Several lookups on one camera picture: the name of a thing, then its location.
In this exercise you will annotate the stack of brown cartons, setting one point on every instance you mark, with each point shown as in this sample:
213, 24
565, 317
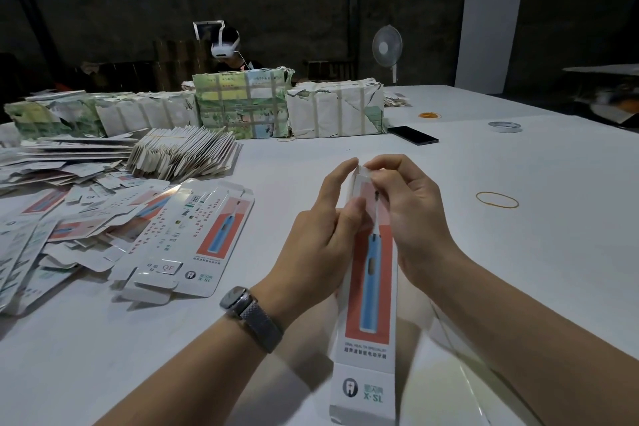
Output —
182, 63

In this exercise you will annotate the white head-mounted camera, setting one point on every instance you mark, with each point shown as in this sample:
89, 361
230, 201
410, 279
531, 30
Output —
225, 39

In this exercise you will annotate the white tape roll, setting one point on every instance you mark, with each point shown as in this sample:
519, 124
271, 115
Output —
492, 127

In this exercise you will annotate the small orange tape roll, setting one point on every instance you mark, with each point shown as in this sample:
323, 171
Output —
428, 115

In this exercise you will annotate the thin tan rubber band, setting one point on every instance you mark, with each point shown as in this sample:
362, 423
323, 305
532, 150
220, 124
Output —
477, 199

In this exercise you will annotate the cluttered side table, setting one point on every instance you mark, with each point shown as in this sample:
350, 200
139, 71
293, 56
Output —
604, 93

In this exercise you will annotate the black smartphone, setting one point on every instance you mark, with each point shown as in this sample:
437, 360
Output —
412, 135

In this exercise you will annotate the white board panel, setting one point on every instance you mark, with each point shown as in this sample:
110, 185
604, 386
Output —
489, 31

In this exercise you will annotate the row of white wrapped bundles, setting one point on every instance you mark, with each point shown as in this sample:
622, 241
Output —
100, 116

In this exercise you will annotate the grey band wristwatch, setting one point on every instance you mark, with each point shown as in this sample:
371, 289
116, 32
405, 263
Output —
252, 319

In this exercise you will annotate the person's right hand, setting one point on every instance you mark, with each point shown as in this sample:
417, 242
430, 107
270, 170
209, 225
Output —
419, 216

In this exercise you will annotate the white standing fan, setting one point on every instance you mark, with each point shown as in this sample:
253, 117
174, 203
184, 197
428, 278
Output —
387, 44

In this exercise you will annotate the pile of cartons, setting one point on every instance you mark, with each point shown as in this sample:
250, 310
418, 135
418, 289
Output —
100, 231

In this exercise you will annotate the toothbrush carton box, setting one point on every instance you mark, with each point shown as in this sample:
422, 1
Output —
369, 361

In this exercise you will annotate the fanned stack of white cartons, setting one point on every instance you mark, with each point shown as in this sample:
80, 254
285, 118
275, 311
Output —
185, 153

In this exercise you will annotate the dark wooden chair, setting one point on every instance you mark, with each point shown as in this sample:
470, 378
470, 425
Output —
329, 69

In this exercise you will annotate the green printed wrapped bundle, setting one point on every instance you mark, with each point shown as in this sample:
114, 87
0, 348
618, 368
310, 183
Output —
243, 103

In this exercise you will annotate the person's left hand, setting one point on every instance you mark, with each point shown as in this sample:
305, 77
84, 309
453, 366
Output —
315, 246

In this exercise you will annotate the small white paper stack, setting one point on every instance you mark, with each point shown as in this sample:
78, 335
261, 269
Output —
396, 99

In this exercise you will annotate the person's right forearm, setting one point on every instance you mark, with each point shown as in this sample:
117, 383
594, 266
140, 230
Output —
544, 346

